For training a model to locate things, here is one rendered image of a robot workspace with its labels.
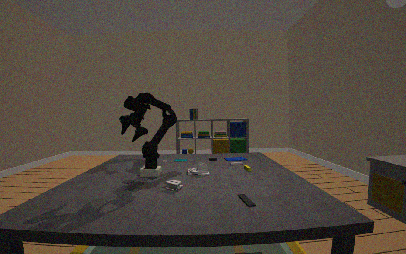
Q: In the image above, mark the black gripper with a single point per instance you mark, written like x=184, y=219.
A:
x=139, y=129

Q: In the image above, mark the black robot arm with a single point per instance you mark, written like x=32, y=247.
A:
x=149, y=149

